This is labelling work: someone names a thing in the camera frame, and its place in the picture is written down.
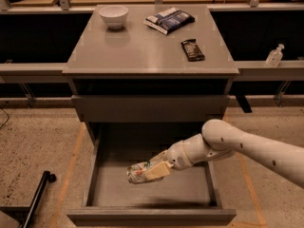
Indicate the closed grey top drawer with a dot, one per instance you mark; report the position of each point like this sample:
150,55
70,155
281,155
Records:
149,109

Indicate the blue white chip bag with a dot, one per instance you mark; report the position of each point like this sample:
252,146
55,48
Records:
169,20

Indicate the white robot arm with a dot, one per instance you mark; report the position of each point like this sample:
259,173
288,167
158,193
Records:
217,139

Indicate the grey drawer cabinet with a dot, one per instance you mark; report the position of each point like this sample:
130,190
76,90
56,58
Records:
138,60

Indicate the dark brown snack bar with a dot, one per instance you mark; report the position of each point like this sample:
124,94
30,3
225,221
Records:
192,50

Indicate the clear sanitizer bottle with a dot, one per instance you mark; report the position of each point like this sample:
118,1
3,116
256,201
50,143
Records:
275,56

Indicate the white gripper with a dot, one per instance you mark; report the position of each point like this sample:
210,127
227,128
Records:
176,157

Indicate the open grey middle drawer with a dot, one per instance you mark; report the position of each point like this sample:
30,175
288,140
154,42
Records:
184,198

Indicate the white ceramic bowl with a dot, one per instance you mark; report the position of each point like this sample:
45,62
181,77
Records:
114,16

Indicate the black chair leg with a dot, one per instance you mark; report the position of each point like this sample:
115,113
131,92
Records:
47,177

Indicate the grey metal shelf rail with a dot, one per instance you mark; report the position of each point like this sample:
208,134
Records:
32,73

